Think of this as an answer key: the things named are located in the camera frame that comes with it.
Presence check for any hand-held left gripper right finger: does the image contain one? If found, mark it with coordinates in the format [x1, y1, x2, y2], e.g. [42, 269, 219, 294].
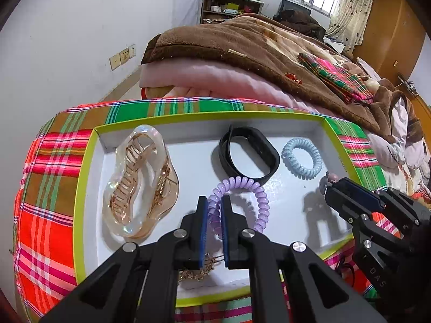
[220, 196, 388, 323]

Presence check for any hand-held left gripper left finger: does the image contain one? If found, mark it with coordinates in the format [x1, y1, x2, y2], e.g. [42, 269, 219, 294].
[39, 196, 209, 323]

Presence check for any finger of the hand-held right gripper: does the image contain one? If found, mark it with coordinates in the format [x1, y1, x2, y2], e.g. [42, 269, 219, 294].
[325, 183, 405, 241]
[337, 178, 431, 233]

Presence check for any beaded bracelet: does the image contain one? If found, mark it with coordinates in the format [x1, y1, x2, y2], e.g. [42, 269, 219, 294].
[319, 171, 339, 194]

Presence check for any gold chain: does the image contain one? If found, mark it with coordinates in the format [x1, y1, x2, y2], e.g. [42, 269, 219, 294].
[178, 254, 224, 281]

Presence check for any purple coil hair tie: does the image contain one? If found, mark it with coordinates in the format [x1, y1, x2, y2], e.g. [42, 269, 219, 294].
[207, 177, 270, 243]

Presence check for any yellow-green cardboard box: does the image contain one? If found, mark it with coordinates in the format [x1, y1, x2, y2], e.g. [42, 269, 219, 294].
[72, 110, 362, 308]

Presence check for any clear beige hair claw clip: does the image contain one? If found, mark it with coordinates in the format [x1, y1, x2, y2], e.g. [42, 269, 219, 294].
[102, 124, 180, 239]

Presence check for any light blue coil hair tie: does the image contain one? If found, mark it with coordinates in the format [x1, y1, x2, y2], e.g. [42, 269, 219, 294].
[281, 137, 323, 178]

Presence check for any black wristband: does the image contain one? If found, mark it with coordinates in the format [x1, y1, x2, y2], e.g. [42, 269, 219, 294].
[219, 124, 281, 180]

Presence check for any folded plaid cloth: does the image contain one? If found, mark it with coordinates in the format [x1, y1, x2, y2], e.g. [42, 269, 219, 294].
[298, 53, 374, 105]

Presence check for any pink blanket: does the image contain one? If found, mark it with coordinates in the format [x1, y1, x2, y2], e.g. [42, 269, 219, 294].
[139, 61, 324, 115]

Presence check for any wooden wardrobe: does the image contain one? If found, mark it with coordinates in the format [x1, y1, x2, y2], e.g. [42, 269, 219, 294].
[352, 0, 431, 135]

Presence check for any dark brown jacket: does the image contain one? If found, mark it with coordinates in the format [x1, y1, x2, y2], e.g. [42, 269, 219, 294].
[274, 8, 326, 39]

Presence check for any patterned curtain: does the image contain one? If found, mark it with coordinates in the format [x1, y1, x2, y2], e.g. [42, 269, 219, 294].
[326, 0, 375, 52]

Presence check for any brown fleece blanket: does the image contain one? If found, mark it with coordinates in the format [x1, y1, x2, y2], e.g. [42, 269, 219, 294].
[141, 13, 425, 143]

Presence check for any black monitor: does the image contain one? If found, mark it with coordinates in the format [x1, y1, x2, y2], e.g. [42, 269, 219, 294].
[279, 0, 312, 16]

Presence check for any wooden shelf unit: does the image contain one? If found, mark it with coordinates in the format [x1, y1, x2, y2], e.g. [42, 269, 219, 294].
[201, 0, 265, 24]

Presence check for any black cable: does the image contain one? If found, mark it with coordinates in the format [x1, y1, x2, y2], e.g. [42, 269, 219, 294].
[337, 257, 359, 281]

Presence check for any wall socket panel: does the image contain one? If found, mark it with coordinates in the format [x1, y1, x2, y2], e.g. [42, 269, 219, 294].
[109, 44, 137, 71]

